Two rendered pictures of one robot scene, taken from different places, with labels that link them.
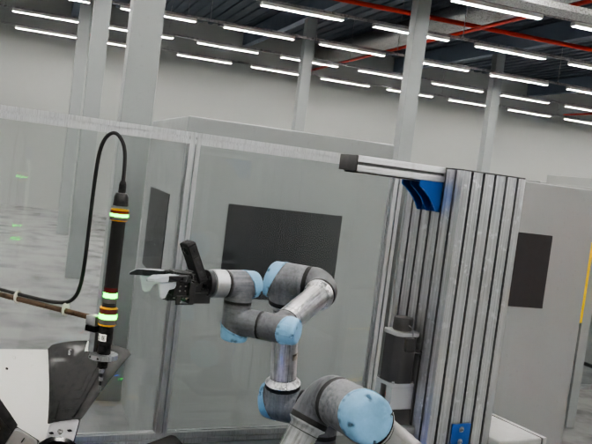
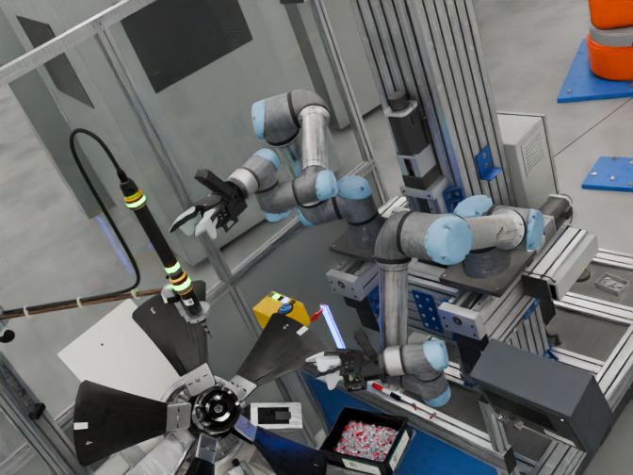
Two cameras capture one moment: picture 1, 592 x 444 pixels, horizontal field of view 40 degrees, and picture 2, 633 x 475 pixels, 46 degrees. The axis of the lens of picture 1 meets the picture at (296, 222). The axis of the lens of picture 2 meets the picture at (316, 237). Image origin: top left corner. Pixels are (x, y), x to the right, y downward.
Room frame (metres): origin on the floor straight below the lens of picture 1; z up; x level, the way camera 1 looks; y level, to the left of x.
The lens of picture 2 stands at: (0.36, 0.20, 2.48)
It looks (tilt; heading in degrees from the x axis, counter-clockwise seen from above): 32 degrees down; 355
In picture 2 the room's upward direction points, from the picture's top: 22 degrees counter-clockwise
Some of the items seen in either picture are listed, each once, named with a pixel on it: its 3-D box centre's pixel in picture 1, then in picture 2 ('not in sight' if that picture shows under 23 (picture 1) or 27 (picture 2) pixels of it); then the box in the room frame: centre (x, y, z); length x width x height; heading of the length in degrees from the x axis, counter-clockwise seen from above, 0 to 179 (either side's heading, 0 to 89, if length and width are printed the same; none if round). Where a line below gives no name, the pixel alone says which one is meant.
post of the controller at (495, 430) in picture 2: not in sight; (494, 423); (1.64, -0.14, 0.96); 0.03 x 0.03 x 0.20; 28
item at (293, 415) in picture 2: not in sight; (270, 418); (1.99, 0.39, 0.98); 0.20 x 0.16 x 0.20; 28
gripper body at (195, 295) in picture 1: (188, 285); (222, 205); (2.07, 0.25, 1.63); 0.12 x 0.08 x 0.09; 128
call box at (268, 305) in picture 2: not in sight; (282, 317); (2.37, 0.25, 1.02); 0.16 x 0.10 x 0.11; 28
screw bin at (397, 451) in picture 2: not in sight; (365, 441); (1.88, 0.17, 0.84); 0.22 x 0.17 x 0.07; 44
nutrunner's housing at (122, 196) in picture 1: (112, 275); (163, 251); (1.94, 0.42, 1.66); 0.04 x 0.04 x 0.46
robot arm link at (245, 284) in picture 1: (240, 284); (259, 170); (2.17, 0.13, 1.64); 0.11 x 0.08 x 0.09; 128
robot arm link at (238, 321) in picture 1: (240, 321); (277, 198); (2.16, 0.11, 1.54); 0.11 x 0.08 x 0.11; 70
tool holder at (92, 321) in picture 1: (101, 337); (186, 300); (1.94, 0.43, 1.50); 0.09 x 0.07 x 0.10; 63
